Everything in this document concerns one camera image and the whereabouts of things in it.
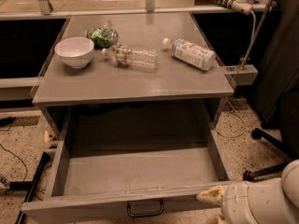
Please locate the white ceramic bowl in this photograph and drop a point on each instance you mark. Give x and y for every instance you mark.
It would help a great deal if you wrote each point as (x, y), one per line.
(75, 52)

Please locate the grey cabinet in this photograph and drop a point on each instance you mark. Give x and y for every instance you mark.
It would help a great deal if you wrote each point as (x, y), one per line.
(100, 82)

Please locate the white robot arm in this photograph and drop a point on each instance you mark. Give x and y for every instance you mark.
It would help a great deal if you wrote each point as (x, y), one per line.
(289, 181)

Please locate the green chip bag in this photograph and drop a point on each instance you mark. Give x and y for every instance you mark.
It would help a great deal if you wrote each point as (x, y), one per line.
(102, 38)

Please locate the grey top drawer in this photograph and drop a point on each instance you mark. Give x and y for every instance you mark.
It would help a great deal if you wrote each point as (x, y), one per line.
(166, 153)

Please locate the white labelled plastic bottle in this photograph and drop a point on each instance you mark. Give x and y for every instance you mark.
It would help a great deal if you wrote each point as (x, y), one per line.
(191, 53)

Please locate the black metal drawer handle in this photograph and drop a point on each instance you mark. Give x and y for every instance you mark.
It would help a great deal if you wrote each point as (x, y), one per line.
(145, 209)

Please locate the grey metal rail frame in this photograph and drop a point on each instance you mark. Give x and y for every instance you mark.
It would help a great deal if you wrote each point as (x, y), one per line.
(124, 3)

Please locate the black stand leg left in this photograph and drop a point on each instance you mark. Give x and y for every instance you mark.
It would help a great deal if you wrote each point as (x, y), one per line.
(30, 186)

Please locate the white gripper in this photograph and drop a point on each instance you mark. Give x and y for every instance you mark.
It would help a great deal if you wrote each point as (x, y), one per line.
(239, 202)

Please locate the clear plastic water bottle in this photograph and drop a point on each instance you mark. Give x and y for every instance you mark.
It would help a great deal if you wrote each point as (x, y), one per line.
(126, 56)

